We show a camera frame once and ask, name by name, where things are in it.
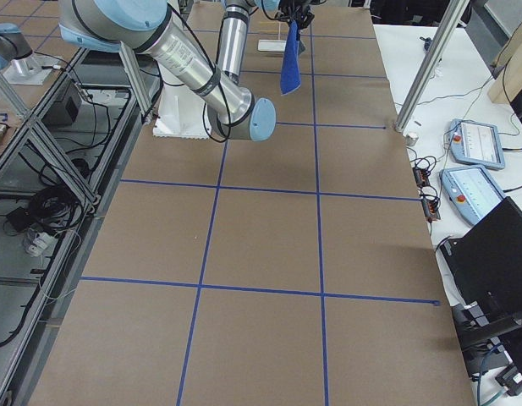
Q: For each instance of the upper teach pendant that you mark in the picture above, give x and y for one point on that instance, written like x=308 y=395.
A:
x=471 y=142

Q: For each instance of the white rack base tray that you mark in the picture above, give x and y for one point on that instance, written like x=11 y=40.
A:
x=277 y=46

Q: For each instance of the lower teach pendant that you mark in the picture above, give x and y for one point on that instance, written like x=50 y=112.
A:
x=473 y=191

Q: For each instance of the teach pendant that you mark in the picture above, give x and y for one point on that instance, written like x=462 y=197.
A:
x=473 y=191
x=471 y=142

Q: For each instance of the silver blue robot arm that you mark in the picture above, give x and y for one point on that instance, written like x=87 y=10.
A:
x=156 y=29

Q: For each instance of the brown paper table cover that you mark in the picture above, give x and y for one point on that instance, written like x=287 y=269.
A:
x=294 y=271

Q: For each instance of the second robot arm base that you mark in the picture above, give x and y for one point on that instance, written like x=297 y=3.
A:
x=19 y=63

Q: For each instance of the small silver cylinder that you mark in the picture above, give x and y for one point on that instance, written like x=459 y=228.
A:
x=411 y=139

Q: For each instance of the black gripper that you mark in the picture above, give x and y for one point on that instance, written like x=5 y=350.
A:
x=295 y=9

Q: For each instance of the black monitor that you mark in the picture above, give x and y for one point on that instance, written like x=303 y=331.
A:
x=486 y=265

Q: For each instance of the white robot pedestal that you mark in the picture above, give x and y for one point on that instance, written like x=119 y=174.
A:
x=180 y=113

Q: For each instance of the black power brick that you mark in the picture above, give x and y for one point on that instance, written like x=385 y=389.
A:
x=20 y=219

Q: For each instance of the aluminium frame post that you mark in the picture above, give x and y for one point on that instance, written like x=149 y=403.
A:
x=448 y=24

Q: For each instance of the upper black orange adapter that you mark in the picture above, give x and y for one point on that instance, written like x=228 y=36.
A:
x=421 y=168

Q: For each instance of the wooden rack bar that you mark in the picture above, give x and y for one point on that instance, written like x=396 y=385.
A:
x=271 y=27

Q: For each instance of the blue towel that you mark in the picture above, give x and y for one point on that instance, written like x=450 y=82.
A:
x=290 y=80

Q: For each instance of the black box under table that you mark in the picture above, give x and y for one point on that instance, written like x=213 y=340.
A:
x=64 y=110

